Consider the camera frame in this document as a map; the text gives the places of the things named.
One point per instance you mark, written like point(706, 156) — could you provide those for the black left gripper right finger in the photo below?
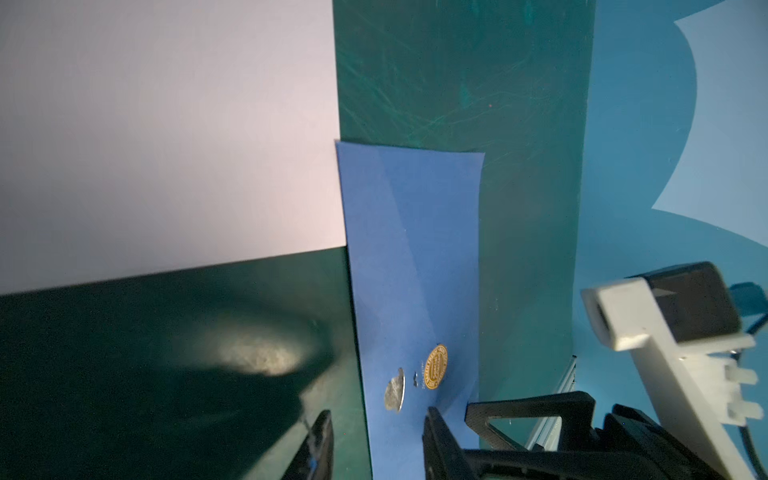
point(444, 459)

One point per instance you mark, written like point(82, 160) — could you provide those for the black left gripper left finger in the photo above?
point(314, 460)

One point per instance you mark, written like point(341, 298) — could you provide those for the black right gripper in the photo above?
point(648, 451)

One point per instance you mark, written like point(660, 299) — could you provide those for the lavender envelope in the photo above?
point(148, 136)

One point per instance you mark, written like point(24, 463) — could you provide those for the dark blue envelope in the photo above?
point(412, 227)

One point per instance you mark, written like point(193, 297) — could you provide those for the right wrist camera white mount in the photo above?
point(683, 330)

